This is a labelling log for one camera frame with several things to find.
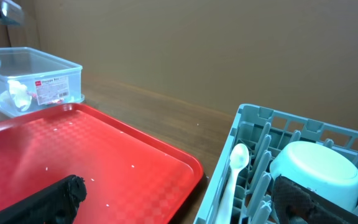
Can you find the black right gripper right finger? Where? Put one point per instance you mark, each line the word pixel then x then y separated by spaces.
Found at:
pixel 294 203

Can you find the pale green bowl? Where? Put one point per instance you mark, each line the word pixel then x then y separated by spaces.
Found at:
pixel 321 169

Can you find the red serving tray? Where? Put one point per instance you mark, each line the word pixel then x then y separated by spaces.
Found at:
pixel 130 177

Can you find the white tissue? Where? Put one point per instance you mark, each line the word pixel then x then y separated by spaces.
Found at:
pixel 17 95

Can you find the red snack wrapper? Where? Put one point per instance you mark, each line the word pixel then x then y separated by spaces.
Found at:
pixel 34 98

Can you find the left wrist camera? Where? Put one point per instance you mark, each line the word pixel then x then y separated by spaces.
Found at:
pixel 11 13

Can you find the white plastic spoon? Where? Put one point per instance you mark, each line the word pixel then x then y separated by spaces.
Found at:
pixel 238 160

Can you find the clear plastic bin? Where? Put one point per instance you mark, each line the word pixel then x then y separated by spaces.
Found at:
pixel 48 76

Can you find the grey dishwasher rack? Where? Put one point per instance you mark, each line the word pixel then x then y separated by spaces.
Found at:
pixel 266 132

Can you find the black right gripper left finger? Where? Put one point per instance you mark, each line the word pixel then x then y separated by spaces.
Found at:
pixel 56 204

